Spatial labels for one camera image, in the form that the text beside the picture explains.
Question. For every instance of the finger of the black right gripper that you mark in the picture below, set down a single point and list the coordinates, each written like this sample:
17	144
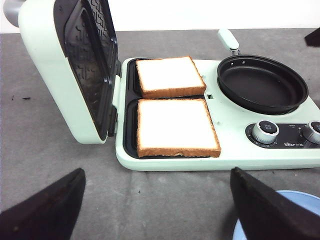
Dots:
313	38

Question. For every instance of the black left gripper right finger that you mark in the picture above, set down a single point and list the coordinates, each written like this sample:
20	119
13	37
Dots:
241	181

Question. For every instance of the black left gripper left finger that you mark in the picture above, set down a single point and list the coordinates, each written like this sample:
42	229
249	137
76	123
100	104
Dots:
50	214

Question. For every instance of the white bread slice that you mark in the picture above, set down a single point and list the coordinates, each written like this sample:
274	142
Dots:
169	78
175	127

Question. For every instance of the breakfast maker lid with handle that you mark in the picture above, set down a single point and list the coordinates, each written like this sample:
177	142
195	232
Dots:
74	47

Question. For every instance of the mint green breakfast maker base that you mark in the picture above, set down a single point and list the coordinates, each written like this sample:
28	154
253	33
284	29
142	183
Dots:
232	124

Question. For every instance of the blue round plate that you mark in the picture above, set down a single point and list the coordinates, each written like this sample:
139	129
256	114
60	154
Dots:
271	215

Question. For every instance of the black round frying pan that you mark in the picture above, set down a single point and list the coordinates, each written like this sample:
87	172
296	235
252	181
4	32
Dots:
258	83

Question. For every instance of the left silver control knob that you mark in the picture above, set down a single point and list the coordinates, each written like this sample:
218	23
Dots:
265	132

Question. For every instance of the silver control knob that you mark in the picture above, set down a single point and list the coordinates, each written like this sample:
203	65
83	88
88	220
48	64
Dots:
265	132
311	132

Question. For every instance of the right silver control knob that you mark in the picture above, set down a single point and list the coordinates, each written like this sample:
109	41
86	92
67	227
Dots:
311	132

